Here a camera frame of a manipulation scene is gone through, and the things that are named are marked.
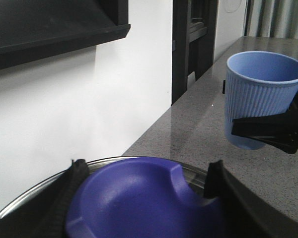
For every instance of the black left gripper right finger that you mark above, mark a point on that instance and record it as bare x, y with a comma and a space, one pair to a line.
245, 214

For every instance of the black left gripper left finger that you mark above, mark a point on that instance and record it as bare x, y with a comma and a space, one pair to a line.
52, 224

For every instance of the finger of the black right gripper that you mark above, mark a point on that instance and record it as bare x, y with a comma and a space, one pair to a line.
280, 131

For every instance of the light blue ribbed cup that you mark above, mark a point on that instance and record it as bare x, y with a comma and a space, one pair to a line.
258, 83

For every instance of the glass pot lid blue knob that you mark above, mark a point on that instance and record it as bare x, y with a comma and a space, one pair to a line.
132, 198

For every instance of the grey striped curtain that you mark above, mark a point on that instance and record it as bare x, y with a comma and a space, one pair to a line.
271, 18

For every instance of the black cabinet frame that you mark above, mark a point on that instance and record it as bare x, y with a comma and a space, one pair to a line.
193, 42

